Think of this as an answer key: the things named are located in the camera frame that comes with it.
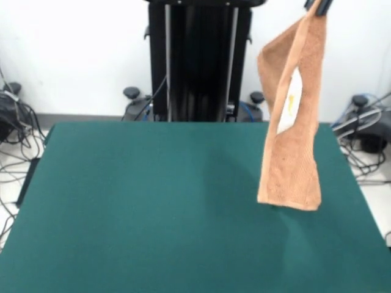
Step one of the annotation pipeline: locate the orange terry towel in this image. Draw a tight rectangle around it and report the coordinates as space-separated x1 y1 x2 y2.
256 13 329 212

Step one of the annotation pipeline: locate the dark green table cloth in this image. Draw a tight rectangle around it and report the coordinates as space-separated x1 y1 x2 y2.
0 121 391 293

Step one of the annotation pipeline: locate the blue cable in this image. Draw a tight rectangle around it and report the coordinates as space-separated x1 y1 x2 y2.
331 93 384 129

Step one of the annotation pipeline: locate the black pedestal foot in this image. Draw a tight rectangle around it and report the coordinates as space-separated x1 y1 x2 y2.
0 81 24 144
122 86 155 122
238 90 267 122
334 94 391 153

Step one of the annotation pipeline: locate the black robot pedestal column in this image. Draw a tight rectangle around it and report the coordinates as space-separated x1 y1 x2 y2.
143 0 266 123

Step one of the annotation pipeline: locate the black cable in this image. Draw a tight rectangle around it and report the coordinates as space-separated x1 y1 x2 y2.
134 74 169 121

